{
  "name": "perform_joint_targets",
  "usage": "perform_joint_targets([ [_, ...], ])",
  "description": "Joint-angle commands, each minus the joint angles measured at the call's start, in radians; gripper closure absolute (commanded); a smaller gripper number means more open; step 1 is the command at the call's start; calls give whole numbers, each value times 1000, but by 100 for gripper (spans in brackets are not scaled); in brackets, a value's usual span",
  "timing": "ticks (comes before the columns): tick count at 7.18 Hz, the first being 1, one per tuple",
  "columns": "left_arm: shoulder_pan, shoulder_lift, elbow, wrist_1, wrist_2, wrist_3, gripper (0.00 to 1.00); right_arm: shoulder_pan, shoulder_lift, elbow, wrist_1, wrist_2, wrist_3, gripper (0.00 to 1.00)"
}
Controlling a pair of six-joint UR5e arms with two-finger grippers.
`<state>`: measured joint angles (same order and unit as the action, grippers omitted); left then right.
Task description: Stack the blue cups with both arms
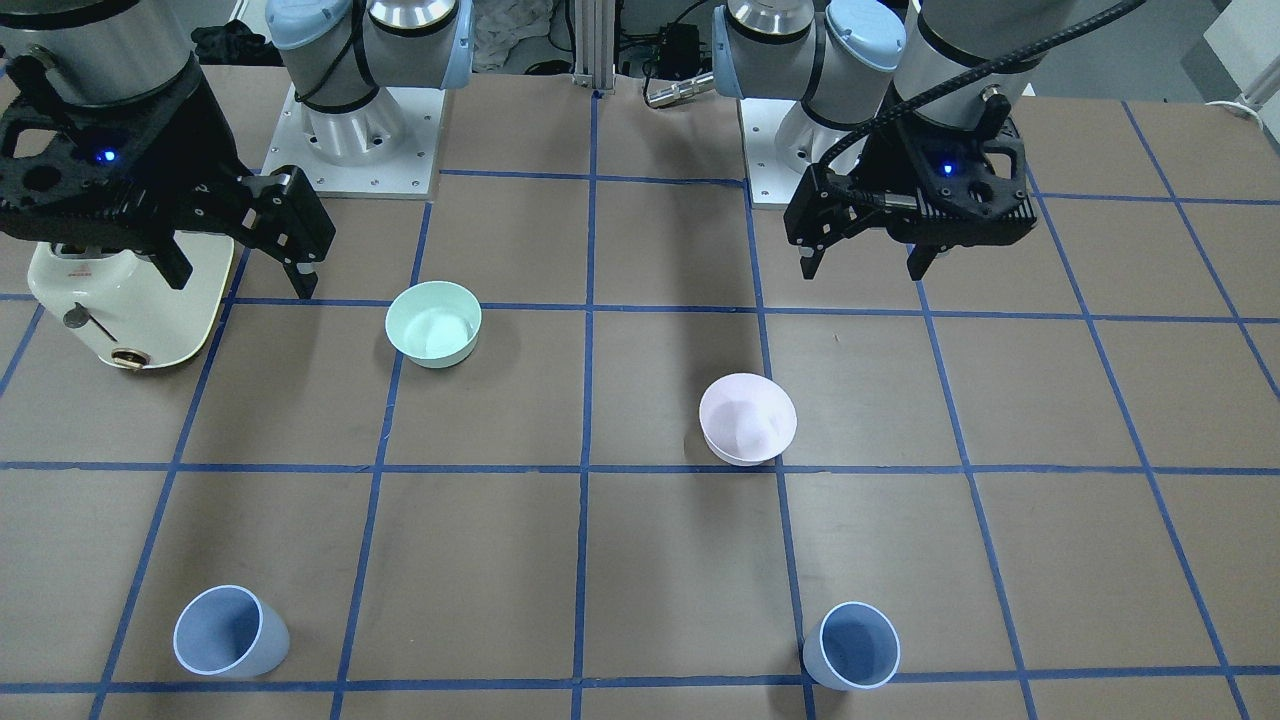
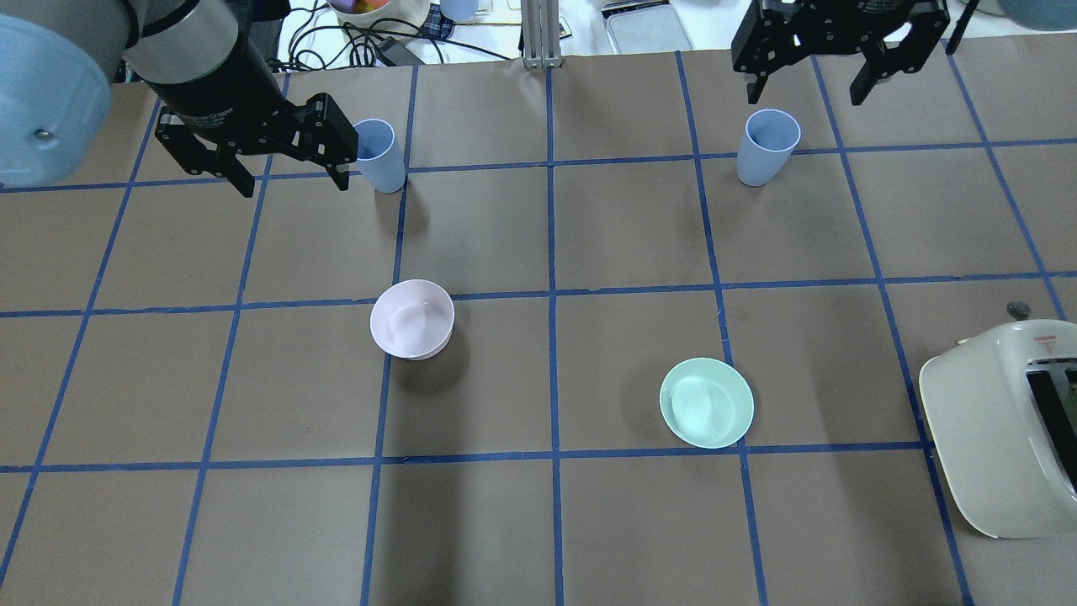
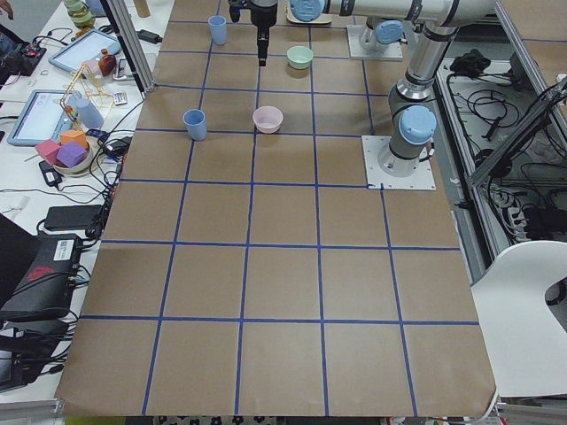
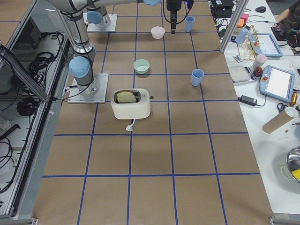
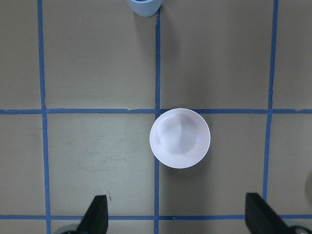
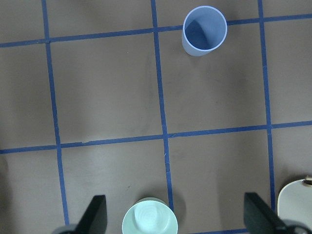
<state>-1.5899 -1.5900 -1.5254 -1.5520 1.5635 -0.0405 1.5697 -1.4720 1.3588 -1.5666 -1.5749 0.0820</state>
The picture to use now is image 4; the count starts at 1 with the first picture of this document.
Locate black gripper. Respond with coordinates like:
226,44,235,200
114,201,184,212
166,0,181,34

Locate blue cup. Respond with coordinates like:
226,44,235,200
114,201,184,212
235,28,248,44
191,69,204,86
185,16,195,32

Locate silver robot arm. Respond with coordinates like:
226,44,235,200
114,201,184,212
50,0,146,98

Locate pink bowl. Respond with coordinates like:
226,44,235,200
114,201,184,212
150,26,165,39

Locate green bowl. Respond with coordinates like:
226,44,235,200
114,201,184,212
133,59,150,75

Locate blue cup on rack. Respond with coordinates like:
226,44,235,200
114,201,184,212
235,28,248,44

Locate sticky note blocks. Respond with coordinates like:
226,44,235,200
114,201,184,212
236,13,249,28

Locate white remote control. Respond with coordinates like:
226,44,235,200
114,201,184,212
232,54,243,63

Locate kitchen scale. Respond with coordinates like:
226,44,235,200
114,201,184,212
229,66,255,85

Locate computer mouse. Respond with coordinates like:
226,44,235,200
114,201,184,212
255,6,266,13

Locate bread slice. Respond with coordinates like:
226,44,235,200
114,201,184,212
116,90,136,103

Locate teach pendant far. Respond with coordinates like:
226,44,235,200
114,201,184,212
258,33,283,58

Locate teach pendant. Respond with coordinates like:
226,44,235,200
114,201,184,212
258,33,283,58
259,65,295,102

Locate pink cup on desk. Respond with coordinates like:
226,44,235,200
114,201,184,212
252,54,268,69

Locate cream toaster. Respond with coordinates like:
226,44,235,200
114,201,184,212
111,89,150,120

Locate red apple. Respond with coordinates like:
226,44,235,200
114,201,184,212
253,67,263,77

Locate black power adapter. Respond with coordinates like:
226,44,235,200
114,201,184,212
238,95,257,106

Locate teach pendant near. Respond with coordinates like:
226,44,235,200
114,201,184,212
259,65,295,102

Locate black scissors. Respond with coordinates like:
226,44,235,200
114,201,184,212
277,103,288,113

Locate cardboard tube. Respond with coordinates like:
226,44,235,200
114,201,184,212
262,107,299,134

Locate metal bowl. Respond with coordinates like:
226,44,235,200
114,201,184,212
286,146,300,183

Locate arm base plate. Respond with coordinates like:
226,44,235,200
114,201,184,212
67,73,109,104
83,13,118,33

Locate aluminium frame post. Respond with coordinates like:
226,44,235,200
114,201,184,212
219,0,248,53

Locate gold wire rack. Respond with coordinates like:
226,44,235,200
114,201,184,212
241,25,262,60

